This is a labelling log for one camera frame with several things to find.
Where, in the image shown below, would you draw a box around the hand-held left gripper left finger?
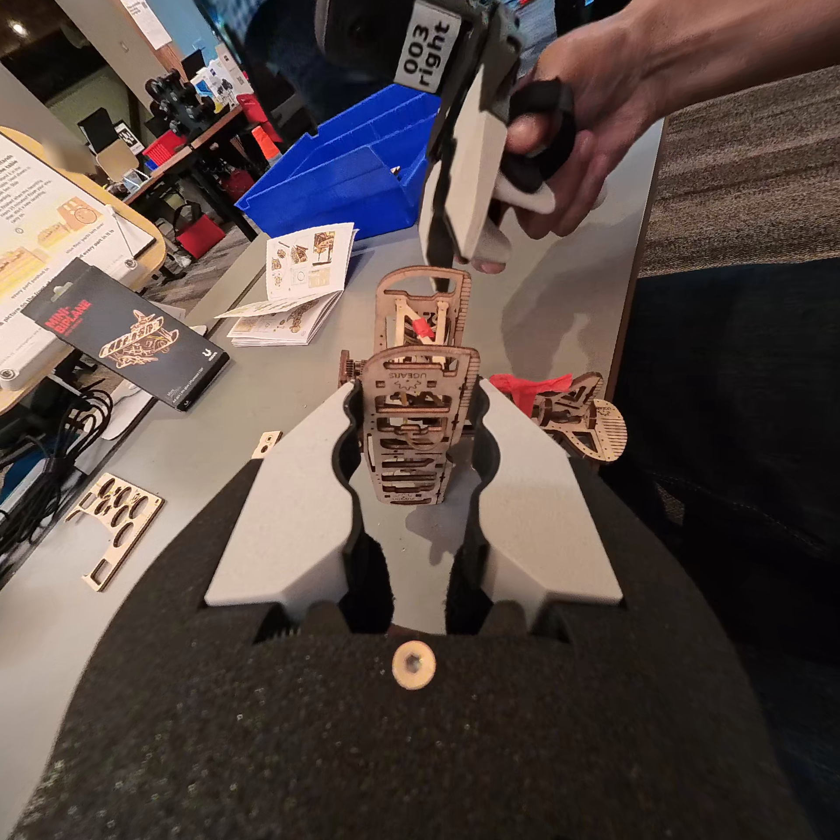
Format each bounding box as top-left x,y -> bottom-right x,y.
204,381 -> 366,609

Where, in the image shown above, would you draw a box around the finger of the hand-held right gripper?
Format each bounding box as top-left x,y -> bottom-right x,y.
445,64 -> 511,261
419,105 -> 463,294

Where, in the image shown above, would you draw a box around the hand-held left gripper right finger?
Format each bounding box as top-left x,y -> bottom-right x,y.
462,378 -> 624,606

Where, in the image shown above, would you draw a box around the wooden biplane model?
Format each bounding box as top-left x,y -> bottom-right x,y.
339,264 -> 629,508

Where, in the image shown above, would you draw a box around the person's right forearm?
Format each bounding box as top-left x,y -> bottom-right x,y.
650,0 -> 840,127

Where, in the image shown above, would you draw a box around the grey desk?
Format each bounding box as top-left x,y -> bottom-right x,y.
0,117 -> 665,840

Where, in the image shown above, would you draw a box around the person's right hand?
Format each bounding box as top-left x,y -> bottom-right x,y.
471,8 -> 672,274

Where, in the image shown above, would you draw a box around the blue plastic bin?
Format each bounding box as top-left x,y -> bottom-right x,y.
235,84 -> 442,242

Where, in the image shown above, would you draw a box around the paper instruction booklet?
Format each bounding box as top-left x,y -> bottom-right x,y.
215,222 -> 360,349

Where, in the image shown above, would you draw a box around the wooden cut-out part sheet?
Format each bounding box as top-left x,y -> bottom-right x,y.
64,472 -> 166,596

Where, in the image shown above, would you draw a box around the black lens rack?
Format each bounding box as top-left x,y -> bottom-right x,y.
143,74 -> 206,140

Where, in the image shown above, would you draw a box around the person's dark trousers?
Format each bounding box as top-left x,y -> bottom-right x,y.
599,258 -> 840,840

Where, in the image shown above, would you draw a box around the red storage bin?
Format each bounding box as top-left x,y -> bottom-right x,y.
142,128 -> 193,166
175,212 -> 228,261

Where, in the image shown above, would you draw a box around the black packaging card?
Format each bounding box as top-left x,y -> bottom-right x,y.
21,257 -> 232,414

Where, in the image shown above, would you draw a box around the illustrated instruction board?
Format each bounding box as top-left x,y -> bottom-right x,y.
0,129 -> 157,391

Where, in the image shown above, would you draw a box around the bundle of black cables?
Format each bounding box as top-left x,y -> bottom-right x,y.
0,386 -> 114,581

